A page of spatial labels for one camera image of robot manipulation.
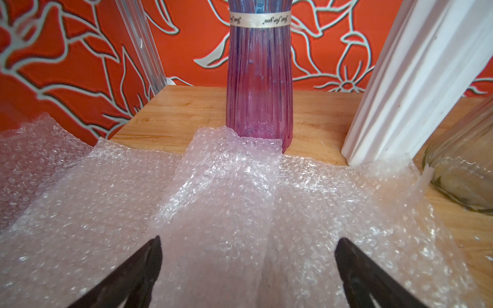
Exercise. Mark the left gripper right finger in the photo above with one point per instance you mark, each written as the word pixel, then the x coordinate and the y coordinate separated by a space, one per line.
pixel 365 283

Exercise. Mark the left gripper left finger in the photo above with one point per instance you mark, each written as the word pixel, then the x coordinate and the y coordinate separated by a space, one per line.
pixel 131 283

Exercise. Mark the bubble bundle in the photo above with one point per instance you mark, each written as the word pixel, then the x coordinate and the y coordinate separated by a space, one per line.
pixel 381 207

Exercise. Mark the clear glass vase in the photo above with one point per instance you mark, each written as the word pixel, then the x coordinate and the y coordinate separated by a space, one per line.
pixel 462 160

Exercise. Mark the bubble wrap sheet of vase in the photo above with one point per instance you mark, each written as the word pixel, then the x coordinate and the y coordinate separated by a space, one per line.
pixel 33 158

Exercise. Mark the purple glass vase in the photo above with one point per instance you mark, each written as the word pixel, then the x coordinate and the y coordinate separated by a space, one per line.
pixel 259 80

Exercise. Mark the white ribbed ceramic vase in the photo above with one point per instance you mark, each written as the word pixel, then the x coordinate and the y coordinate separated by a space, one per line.
pixel 434 51

